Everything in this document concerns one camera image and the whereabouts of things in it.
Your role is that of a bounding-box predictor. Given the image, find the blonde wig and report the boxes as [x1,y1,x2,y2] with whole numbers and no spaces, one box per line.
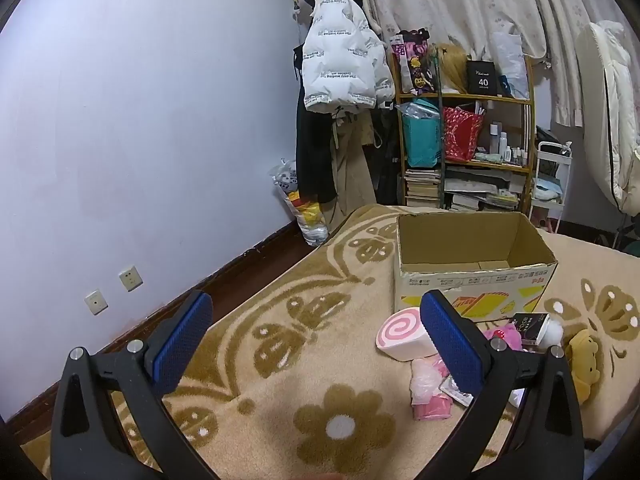
[432,44,471,95]

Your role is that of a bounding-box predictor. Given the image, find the black tissue pack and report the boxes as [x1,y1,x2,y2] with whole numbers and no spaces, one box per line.
[507,312,551,348]

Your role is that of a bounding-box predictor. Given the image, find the beige trousers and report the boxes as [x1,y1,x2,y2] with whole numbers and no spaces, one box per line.
[330,110,376,221]

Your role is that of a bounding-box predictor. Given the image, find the small white packet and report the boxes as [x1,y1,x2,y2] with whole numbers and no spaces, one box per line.
[440,377,473,407]

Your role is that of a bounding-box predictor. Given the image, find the stack of books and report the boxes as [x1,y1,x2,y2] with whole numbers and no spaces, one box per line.
[404,167,443,207]

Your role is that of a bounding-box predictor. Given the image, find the yellow bear plush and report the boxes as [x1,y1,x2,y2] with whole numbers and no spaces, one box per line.
[565,330,606,403]

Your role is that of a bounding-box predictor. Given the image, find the clear plastic bag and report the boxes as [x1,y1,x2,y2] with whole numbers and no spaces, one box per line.
[490,32,530,100]

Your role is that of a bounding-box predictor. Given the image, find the row of cosmetic bottles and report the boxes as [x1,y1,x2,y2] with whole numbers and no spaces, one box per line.
[487,120,531,166]

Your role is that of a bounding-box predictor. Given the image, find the purple printed bag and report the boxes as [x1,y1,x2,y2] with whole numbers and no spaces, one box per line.
[390,30,441,95]

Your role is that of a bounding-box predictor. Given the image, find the black gift box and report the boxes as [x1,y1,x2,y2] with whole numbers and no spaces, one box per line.
[466,60,503,97]

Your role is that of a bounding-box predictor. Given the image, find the red patterned bag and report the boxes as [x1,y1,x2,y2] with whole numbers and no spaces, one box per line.
[441,106,485,163]

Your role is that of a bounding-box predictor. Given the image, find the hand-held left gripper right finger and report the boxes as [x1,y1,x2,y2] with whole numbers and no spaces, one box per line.
[419,289,586,480]

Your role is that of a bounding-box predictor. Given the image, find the white puffer jacket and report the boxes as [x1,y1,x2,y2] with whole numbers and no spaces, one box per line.
[301,0,396,113]

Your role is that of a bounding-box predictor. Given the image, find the white trolley cart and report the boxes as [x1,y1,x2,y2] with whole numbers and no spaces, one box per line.
[530,141,573,233]

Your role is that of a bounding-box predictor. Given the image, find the black hanging garment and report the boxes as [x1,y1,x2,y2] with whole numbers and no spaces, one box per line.
[375,107,403,206]

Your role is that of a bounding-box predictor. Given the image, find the floral curtain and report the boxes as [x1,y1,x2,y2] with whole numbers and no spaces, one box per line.
[350,0,601,126]

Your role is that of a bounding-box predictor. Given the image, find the pink plastic item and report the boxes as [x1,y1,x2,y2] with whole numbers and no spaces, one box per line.
[410,355,453,421]

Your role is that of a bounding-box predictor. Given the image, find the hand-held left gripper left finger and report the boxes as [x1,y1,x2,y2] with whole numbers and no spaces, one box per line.
[50,290,221,480]

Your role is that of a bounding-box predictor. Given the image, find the white duvet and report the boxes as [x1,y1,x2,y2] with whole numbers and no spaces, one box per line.
[575,20,640,216]

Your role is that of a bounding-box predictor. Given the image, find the black coat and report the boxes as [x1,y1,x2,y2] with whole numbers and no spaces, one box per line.
[294,45,341,206]

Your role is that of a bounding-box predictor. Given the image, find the pink plush toy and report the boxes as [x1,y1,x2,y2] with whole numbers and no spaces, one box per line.
[482,322,523,353]

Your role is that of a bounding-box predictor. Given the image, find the pink swirl roll plush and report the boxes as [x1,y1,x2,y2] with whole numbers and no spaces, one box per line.
[376,308,438,361]

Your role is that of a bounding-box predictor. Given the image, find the wooden shelf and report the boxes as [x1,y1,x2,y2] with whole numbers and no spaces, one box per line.
[390,55,536,211]

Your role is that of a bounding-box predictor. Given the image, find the teal bag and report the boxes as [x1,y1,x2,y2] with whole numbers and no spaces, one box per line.
[400,100,443,168]

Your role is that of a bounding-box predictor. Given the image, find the printed cardboard box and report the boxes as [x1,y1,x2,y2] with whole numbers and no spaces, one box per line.
[394,211,558,321]

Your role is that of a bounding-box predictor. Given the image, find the white wall socket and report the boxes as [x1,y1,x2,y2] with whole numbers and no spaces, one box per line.
[118,266,143,293]
[84,289,108,316]

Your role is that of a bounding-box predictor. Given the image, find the pile of papers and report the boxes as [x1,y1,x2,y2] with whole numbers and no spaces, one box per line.
[444,167,526,212]

